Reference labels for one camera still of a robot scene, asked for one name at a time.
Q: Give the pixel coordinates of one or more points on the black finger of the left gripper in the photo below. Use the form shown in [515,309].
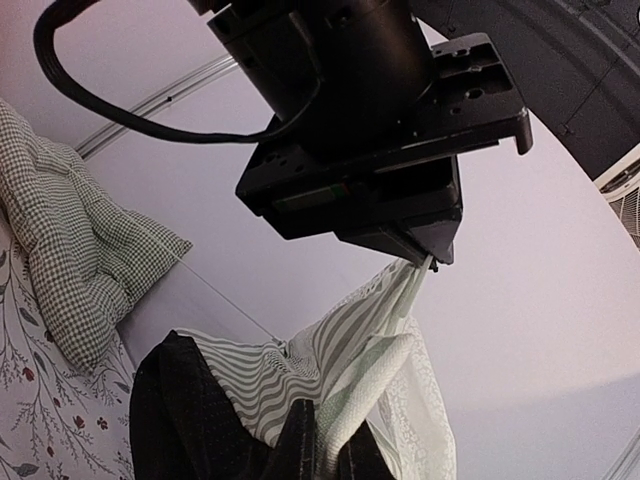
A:
[414,243]

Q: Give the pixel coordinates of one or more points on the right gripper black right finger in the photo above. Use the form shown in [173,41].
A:
[361,459]

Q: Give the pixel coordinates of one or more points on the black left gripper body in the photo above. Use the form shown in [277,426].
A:
[375,118]

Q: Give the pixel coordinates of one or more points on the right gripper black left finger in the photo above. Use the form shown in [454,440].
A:
[294,454]

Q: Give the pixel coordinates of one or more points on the green striped pet tent fabric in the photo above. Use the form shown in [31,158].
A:
[209,408]

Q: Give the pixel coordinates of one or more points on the green checkered cushion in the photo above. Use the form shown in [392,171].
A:
[90,260]

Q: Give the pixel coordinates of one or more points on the left aluminium corner post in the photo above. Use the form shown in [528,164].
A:
[159,101]

